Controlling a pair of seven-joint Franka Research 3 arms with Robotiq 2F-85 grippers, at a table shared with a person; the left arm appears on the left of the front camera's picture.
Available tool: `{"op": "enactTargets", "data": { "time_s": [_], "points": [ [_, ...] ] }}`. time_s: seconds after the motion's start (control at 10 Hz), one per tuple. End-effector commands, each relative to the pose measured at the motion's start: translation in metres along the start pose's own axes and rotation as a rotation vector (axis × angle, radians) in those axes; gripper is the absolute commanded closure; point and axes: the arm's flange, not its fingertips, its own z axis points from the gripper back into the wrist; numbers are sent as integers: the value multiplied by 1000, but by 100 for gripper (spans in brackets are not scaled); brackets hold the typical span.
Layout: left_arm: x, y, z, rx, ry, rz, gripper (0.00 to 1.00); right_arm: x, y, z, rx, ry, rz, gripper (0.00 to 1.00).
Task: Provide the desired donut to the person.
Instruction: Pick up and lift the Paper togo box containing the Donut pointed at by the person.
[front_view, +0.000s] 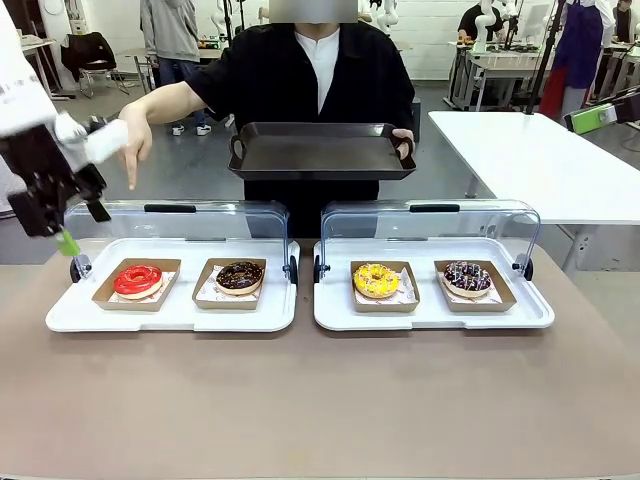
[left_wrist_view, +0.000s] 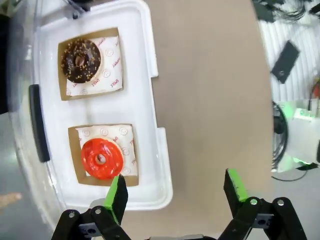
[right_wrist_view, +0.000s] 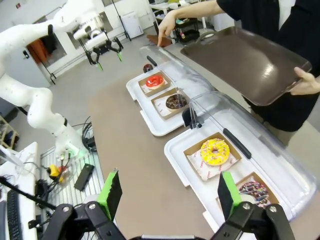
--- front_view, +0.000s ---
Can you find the grey background workbench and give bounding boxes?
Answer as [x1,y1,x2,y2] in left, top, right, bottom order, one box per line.
[448,38,556,112]

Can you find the yellow sprinkled donut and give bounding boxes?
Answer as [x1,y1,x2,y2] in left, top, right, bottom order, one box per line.
[352,262,401,300]

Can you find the red glazed donut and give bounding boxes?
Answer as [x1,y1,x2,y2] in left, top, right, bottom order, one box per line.
[113,264,164,301]
[91,257,182,313]

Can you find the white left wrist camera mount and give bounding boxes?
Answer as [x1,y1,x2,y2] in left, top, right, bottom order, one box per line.
[53,113,133,165]

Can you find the white display tray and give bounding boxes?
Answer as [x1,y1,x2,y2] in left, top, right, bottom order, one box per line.
[44,237,302,334]
[313,237,557,333]

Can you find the dark brown serving tray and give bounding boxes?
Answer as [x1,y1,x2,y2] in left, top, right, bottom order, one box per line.
[228,121,418,182]

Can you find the clear hinged display lid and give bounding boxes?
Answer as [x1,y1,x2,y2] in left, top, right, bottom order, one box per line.
[62,199,300,287]
[313,199,543,289]

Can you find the bystander in purple apron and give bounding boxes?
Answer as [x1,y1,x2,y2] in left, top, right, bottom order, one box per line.
[537,0,617,132]

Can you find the chocolate donut purple sprinkles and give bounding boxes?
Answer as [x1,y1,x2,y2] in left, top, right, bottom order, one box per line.
[442,259,493,298]

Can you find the yellow glazed donut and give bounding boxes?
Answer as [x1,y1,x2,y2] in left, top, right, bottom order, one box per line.
[349,260,421,314]

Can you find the seated bystander in black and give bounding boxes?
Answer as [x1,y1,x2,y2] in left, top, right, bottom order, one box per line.
[457,3,505,47]

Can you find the black tripod pole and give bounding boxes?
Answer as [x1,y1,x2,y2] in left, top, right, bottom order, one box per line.
[522,0,570,117]

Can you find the person's right hand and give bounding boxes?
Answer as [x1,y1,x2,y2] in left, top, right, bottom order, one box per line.
[118,102,154,192]

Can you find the white side table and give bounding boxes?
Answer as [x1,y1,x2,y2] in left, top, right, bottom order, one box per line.
[427,109,640,274]

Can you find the bystander in grey hoodie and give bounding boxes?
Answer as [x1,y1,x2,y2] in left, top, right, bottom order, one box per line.
[139,0,214,137]

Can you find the person's right forearm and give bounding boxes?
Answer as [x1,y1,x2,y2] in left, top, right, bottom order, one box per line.
[132,79,214,126]

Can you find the chocolate donut with nuts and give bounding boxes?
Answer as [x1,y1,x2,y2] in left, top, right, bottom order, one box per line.
[215,261,266,296]

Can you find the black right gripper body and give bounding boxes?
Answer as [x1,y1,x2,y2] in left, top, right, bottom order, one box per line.
[615,89,640,124]

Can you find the chocolate glazed donut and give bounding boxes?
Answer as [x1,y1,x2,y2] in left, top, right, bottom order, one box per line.
[192,257,268,311]

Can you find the person's left hand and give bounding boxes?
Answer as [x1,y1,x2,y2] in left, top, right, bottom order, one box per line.
[391,128,417,159]

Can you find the chocolate sprinkled donut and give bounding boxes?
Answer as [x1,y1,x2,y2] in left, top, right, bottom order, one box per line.
[433,259,518,314]

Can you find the person's black shirt torso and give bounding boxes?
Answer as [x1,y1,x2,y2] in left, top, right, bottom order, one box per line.
[188,18,417,239]

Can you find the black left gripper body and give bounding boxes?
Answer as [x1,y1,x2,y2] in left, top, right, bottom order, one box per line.
[0,122,109,238]

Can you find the chair with black jacket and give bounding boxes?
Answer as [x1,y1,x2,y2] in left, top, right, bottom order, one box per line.
[60,31,131,99]

